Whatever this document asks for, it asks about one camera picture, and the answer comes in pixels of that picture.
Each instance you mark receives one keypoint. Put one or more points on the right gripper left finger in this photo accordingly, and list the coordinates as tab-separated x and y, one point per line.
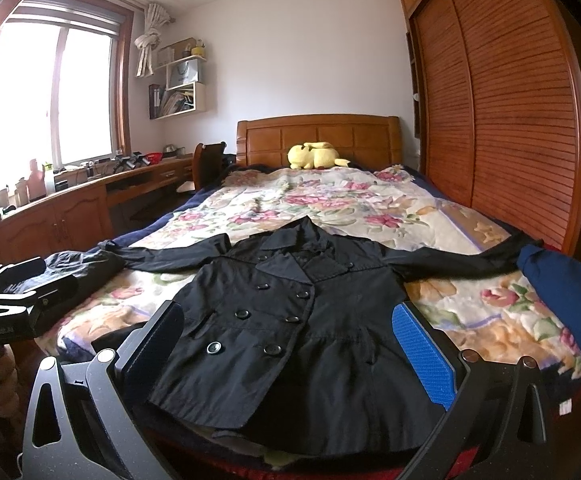
80	424

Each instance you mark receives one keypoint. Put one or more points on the folded blue garment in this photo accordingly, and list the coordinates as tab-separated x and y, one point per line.
557	280

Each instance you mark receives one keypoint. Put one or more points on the floral bed blanket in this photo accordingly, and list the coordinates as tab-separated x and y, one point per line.
502	318

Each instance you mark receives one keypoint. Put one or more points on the window with brown frame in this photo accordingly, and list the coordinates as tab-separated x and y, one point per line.
64	73

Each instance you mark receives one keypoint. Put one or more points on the red basket on desk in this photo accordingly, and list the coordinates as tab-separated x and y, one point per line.
154	157

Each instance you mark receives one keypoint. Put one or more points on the black folded jacket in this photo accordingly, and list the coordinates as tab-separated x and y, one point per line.
92	269

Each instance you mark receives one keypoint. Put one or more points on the white wall shelf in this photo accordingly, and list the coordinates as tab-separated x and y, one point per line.
182	90

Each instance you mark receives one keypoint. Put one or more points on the tied white curtain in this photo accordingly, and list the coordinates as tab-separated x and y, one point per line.
155	17

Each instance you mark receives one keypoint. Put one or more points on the yellow plush toy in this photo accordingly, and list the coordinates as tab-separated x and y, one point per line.
315	155

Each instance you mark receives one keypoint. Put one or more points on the left hand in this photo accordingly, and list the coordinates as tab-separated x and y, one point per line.
9	397

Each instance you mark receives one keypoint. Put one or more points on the long wooden desk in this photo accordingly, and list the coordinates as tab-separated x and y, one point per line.
87	213

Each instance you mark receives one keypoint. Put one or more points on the wooden chair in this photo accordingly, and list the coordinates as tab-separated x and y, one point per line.
207	163

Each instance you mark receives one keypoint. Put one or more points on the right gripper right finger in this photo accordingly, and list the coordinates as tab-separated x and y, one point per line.
499	411

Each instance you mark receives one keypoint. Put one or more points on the wooden bed headboard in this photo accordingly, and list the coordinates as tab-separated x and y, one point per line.
372	142

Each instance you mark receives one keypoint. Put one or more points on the black double-breasted coat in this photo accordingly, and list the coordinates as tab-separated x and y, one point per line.
287	337

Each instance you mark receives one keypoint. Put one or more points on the wooden louvered wardrobe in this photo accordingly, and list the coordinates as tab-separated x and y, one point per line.
499	84

